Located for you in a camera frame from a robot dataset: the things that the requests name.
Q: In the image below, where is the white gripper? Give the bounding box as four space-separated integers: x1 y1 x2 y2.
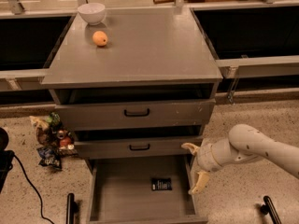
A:
181 143 221 194

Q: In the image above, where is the grey middle drawer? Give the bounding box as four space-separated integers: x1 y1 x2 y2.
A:
75 136 203 160

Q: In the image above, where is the black left base handle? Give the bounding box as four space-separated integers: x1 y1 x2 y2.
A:
66 193 78 224

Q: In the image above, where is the red soda can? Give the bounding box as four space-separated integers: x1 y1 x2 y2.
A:
60 136 72 147

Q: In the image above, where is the grey open bottom drawer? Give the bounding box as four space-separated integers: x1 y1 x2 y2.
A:
87 155 207 224

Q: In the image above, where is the black device at left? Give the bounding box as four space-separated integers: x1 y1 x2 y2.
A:
0 128 14 192

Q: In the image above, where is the orange fruit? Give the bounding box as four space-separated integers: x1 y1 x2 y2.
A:
93 31 108 47

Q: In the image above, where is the pile of snack packages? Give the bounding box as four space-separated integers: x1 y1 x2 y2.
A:
29 112 78 156

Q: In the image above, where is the dark blue chip bag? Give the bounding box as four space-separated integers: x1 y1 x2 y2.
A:
37 147 62 171

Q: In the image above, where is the black cable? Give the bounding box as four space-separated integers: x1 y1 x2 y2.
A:
12 154 56 224

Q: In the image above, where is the white ceramic bowl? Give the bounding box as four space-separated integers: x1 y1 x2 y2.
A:
78 3 106 25

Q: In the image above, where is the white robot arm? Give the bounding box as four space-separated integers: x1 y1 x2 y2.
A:
181 124 299 195

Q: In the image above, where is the grey drawer cabinet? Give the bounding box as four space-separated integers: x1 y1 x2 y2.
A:
40 6 224 173

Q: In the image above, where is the dark blueberry rxbar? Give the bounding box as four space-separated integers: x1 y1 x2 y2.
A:
151 178 172 191

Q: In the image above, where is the grey top drawer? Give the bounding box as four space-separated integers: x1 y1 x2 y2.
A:
56 100 215 131

